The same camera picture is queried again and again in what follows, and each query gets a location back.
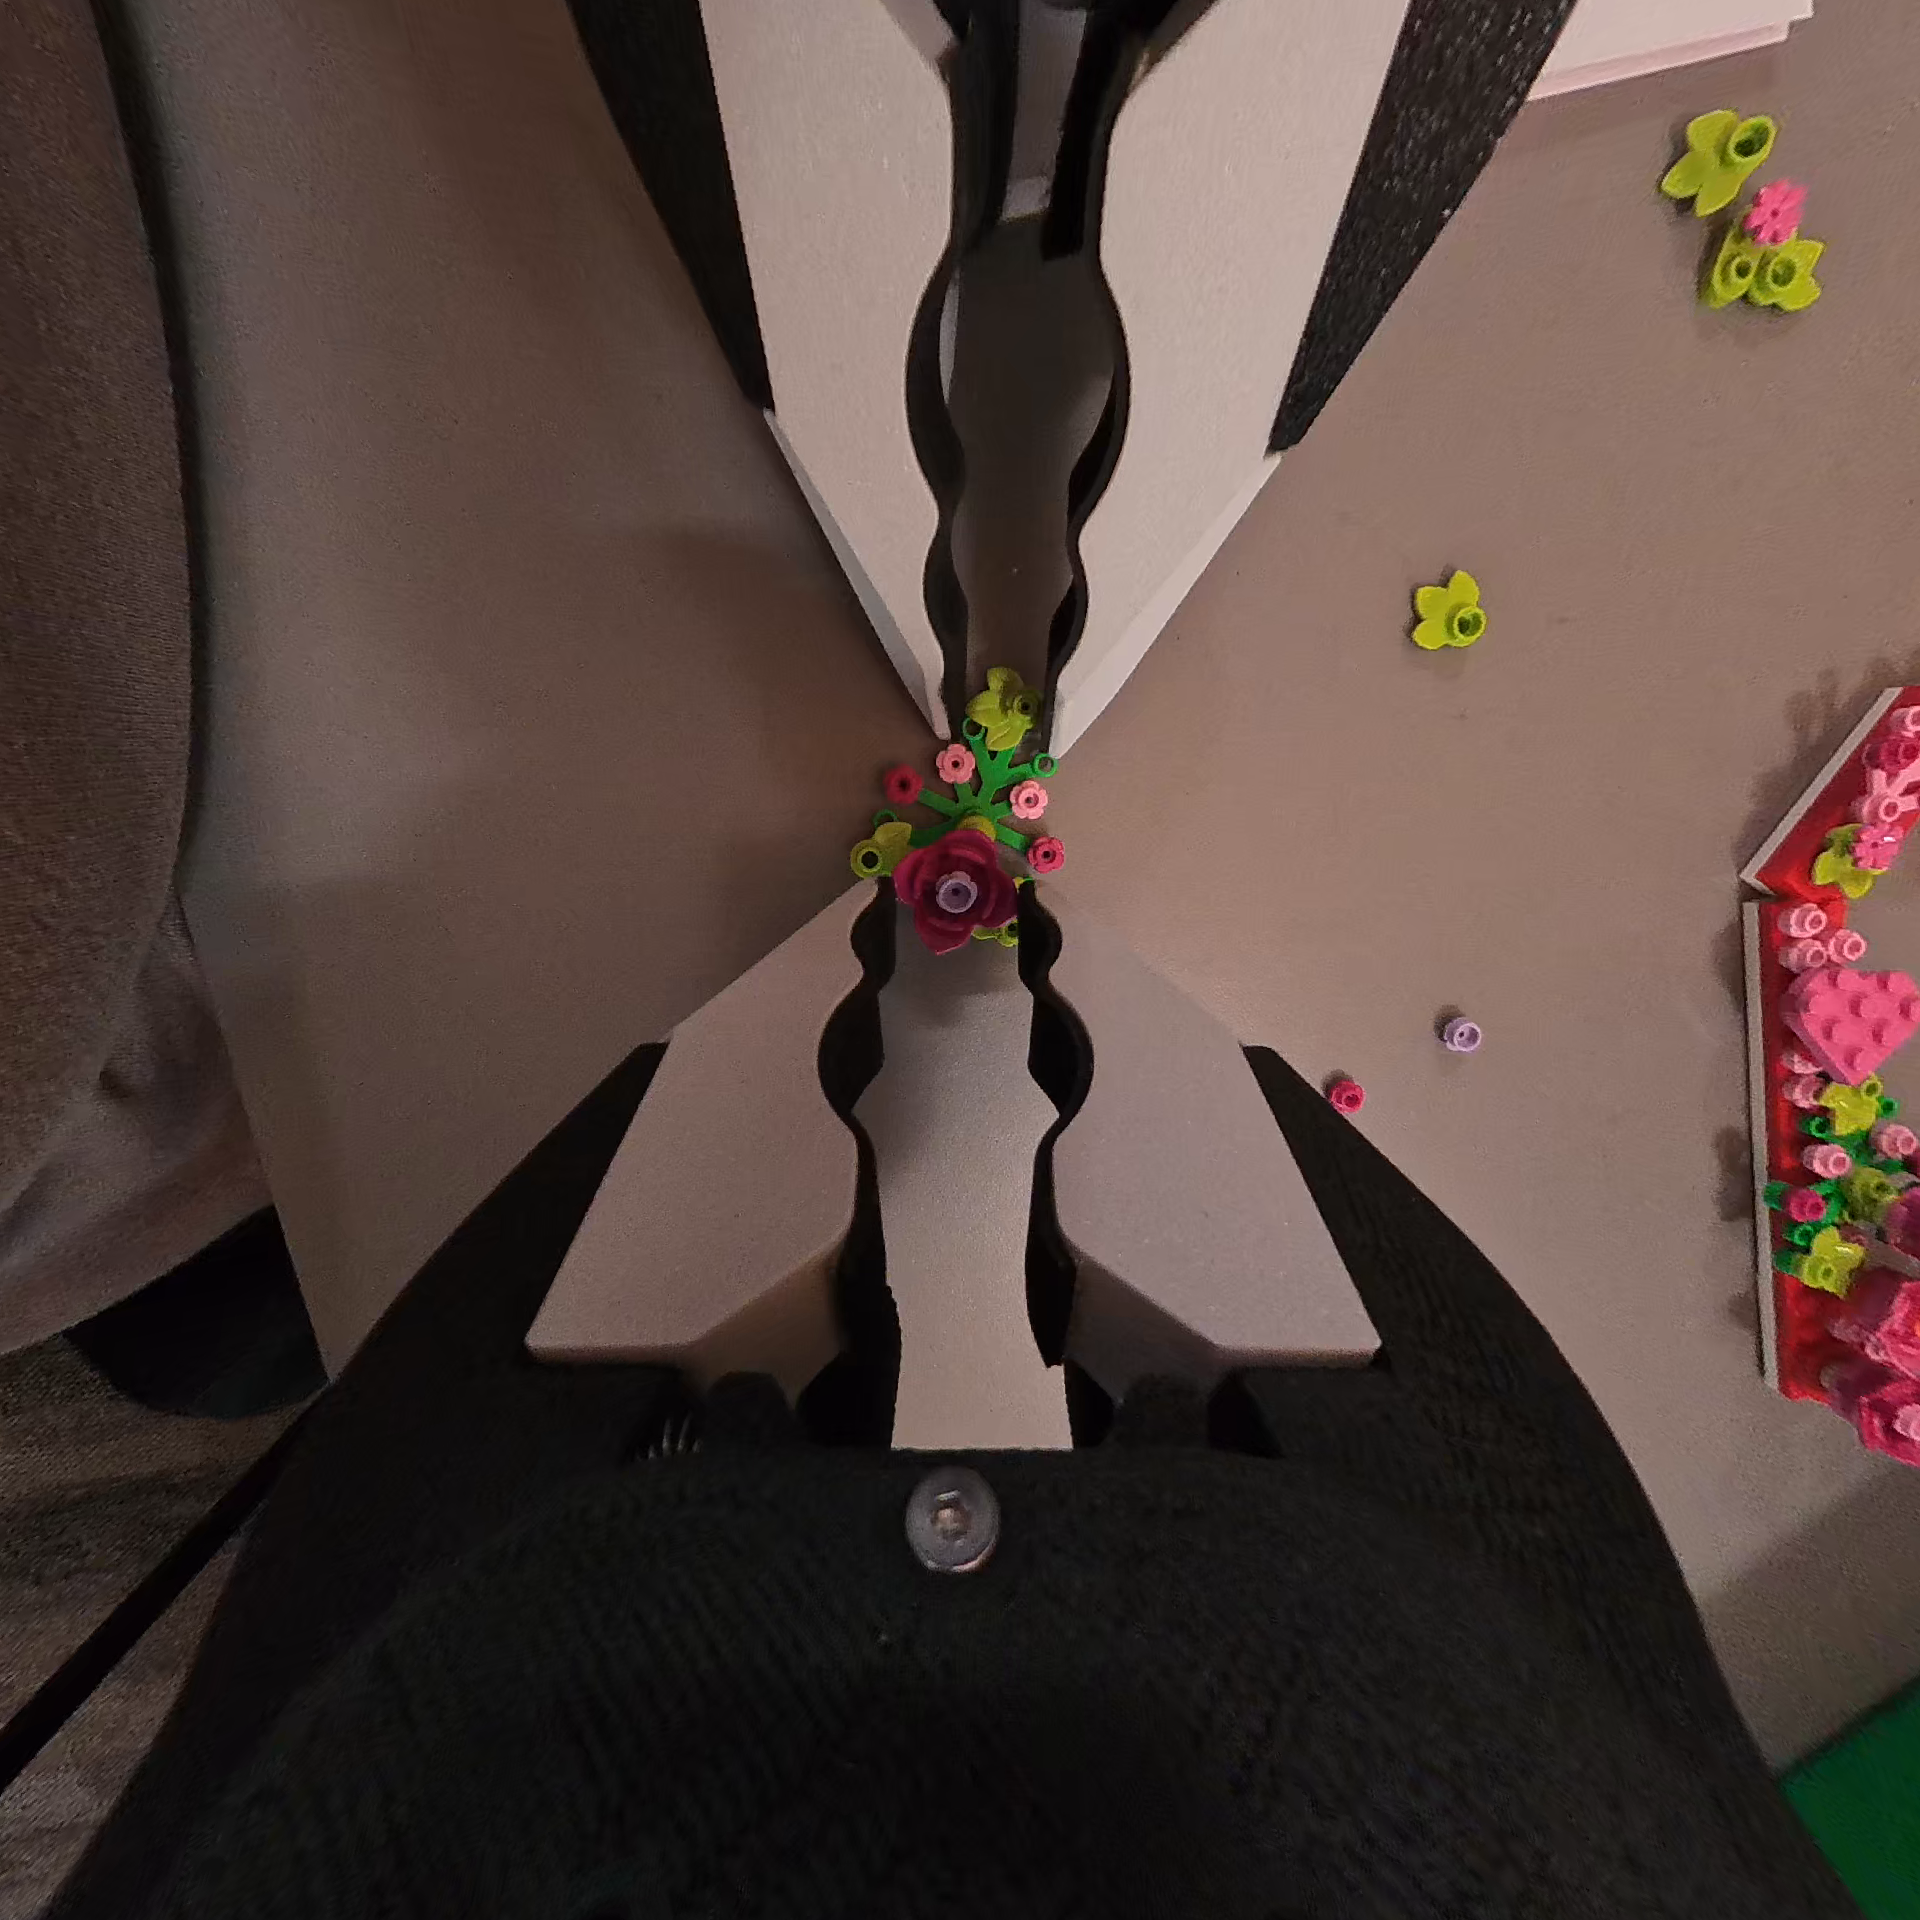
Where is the red heart lego frame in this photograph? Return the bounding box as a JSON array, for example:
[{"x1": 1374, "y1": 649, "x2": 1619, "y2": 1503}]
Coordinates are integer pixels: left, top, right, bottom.
[{"x1": 1737, "y1": 686, "x2": 1920, "y2": 1469}]

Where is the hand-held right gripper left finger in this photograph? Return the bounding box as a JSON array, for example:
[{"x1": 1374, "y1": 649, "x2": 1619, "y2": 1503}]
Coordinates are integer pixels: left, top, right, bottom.
[{"x1": 526, "y1": 877, "x2": 905, "y2": 1451}]

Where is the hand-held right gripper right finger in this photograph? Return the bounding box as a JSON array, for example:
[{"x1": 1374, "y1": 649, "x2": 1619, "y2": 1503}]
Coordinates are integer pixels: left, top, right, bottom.
[{"x1": 1018, "y1": 877, "x2": 1386, "y2": 1448}]

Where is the green box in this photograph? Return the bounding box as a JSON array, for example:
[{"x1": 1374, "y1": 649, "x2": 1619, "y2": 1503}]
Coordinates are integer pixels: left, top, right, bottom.
[{"x1": 1777, "y1": 1680, "x2": 1920, "y2": 1920}]

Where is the person's grey sweater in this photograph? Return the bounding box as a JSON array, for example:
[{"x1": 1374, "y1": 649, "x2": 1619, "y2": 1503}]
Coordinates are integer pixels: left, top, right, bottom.
[{"x1": 0, "y1": 0, "x2": 280, "y2": 1359}]

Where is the magenta lego rose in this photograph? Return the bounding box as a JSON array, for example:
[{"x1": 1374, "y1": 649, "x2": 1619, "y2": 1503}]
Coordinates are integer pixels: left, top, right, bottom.
[{"x1": 894, "y1": 827, "x2": 1025, "y2": 955}]

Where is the green lego flower stem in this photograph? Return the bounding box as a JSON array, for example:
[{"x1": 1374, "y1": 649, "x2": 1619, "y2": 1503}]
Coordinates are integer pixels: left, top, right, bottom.
[{"x1": 848, "y1": 664, "x2": 1070, "y2": 950}]

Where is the white instruction booklet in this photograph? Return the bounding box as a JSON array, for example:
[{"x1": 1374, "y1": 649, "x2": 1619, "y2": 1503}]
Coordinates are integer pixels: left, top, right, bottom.
[{"x1": 1528, "y1": 0, "x2": 1820, "y2": 105}]

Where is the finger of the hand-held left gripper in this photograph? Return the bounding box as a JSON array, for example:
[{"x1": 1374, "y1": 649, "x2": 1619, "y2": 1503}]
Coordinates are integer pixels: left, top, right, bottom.
[
  {"x1": 1042, "y1": 0, "x2": 1416, "y2": 758},
  {"x1": 702, "y1": 0, "x2": 975, "y2": 740}
]

